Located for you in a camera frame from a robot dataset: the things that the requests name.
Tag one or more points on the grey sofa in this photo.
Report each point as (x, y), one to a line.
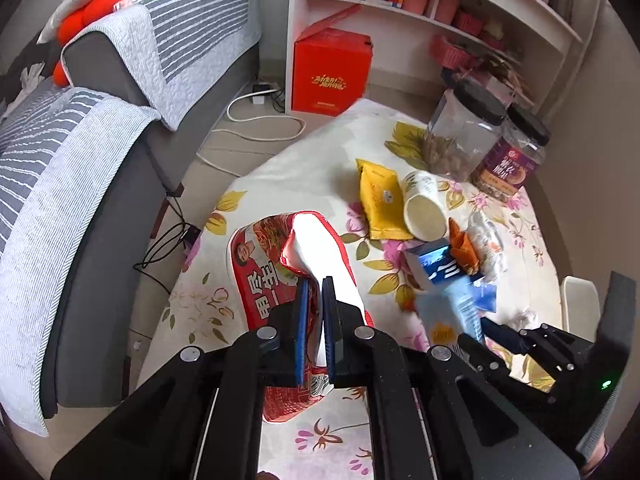
(100, 280)

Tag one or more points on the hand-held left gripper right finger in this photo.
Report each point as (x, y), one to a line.
(329, 330)

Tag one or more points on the white ornament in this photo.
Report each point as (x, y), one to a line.
(492, 27)

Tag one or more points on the purple label jar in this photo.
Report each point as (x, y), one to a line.
(505, 170)

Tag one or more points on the small pink basket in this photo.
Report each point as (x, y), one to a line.
(468, 22)

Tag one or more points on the crumpled white plastic wrapper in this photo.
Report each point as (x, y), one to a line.
(487, 240)

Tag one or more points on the white waste bin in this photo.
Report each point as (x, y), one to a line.
(580, 305)

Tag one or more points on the blue and white carton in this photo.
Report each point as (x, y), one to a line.
(435, 265)

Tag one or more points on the white paper cup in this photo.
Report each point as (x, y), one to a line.
(420, 190)

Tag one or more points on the red cardboard box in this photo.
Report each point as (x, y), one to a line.
(325, 75)

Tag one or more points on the power strip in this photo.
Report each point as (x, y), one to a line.
(264, 91)

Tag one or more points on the small blue wrapper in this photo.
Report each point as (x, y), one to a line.
(484, 296)

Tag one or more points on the red snack bag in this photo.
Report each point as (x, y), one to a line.
(260, 270)

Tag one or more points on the large pink basket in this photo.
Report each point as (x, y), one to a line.
(452, 52)

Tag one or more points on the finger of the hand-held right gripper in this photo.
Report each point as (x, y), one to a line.
(502, 334)
(475, 349)

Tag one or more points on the white bookshelf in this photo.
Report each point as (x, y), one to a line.
(296, 5)

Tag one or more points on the yellow snack packet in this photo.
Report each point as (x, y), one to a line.
(380, 195)

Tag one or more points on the floral tablecloth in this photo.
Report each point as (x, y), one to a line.
(300, 160)

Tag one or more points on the large striped sofa cover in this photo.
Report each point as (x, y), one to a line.
(50, 185)

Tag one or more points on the orange wrapper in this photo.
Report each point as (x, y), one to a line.
(460, 245)

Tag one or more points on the clear jar with black lid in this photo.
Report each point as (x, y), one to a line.
(460, 130)

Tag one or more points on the small striped sofa cover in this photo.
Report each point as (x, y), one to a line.
(200, 35)

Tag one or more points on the pile of books and papers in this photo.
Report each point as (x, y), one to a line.
(495, 72)

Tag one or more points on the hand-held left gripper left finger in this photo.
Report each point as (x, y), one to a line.
(303, 330)

